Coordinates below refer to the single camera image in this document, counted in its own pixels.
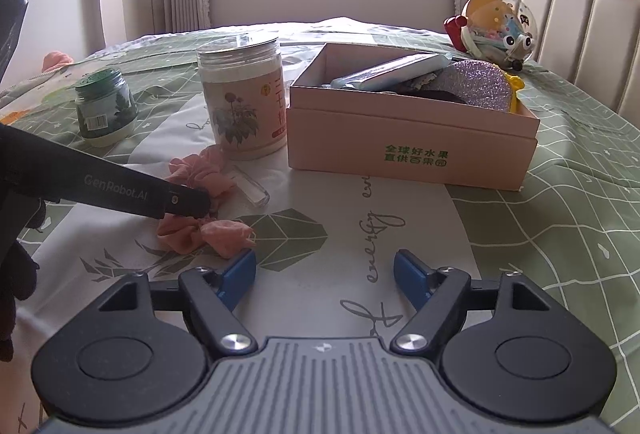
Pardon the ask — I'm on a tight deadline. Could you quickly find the pink fabric scrunchie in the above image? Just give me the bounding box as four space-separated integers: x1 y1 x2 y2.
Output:
156 143 257 259

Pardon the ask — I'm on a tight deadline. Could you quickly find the silver glitter round ear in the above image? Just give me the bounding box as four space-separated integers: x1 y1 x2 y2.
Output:
429 60 524 113

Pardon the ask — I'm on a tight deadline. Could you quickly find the wet wipes packet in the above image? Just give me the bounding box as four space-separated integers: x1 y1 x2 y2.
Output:
329 53 451 92

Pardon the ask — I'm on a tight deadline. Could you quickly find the black plush headband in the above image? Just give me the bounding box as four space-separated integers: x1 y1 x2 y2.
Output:
397 78 465 104

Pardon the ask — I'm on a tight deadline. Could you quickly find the dark gloved left hand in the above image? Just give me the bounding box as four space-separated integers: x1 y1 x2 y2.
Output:
0 189 46 362

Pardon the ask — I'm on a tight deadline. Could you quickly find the green lid glass jar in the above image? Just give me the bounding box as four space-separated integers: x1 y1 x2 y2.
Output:
74 68 138 148

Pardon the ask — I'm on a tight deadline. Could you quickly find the pink cloth far away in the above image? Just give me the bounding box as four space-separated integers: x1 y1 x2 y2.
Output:
41 51 74 73

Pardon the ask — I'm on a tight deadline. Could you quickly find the clear plastic tube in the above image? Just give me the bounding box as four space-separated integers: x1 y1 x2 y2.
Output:
227 166 270 207

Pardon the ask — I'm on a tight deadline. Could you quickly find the green patterned bedsheet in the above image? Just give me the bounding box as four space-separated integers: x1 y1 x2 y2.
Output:
1 18 639 433

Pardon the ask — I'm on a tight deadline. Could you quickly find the pink cardboard box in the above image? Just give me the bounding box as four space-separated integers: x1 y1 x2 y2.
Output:
288 44 539 191

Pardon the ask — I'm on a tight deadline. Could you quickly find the large clear labelled jar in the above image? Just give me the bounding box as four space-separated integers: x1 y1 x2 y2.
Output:
196 33 286 161

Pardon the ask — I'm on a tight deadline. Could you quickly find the clear toy ball bag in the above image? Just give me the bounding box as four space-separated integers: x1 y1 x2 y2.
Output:
444 0 538 72

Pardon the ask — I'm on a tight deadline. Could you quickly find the beige padded headboard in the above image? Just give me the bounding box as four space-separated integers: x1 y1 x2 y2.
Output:
519 0 639 125

